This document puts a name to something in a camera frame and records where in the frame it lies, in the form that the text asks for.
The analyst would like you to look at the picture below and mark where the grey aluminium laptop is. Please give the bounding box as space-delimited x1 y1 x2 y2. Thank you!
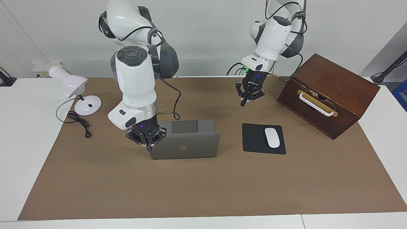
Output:
149 119 221 160

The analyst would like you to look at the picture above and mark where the black mouse pad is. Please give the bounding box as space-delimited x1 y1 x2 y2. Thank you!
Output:
242 123 287 155

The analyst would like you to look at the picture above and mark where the white computer mouse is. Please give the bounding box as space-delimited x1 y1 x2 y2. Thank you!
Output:
265 127 281 149

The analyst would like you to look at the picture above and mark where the white desk lamp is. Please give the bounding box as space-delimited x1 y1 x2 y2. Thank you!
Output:
48 66 102 116

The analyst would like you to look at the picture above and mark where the brown paper table cover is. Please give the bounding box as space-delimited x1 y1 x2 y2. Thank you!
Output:
17 76 407 221

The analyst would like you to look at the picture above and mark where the dark brown wooden box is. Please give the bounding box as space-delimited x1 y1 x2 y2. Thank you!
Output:
277 53 381 141

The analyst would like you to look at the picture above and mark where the black stand leg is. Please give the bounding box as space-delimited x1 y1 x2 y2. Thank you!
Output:
370 51 407 84

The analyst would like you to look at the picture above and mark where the black table clamp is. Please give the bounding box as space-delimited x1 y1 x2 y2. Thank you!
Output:
0 67 17 87

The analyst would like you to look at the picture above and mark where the blue bin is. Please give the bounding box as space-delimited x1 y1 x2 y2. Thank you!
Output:
391 79 407 112

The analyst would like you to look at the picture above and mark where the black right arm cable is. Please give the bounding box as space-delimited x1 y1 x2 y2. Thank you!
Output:
116 25 182 121

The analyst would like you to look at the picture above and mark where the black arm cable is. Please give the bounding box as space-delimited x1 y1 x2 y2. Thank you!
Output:
116 25 182 121
265 0 308 82

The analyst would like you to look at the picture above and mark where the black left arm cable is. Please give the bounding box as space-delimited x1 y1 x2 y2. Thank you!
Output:
265 0 308 82

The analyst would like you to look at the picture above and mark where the black lamp power cable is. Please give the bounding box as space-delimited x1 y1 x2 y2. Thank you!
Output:
56 98 93 139

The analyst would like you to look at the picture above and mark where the white box handle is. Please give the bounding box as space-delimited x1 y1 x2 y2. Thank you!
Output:
299 92 335 117

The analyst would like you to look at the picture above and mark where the brass handle plate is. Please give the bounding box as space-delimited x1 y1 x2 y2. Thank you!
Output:
297 90 339 118

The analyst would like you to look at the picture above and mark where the white wall socket box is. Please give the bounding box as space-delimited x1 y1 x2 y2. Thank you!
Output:
32 61 64 79

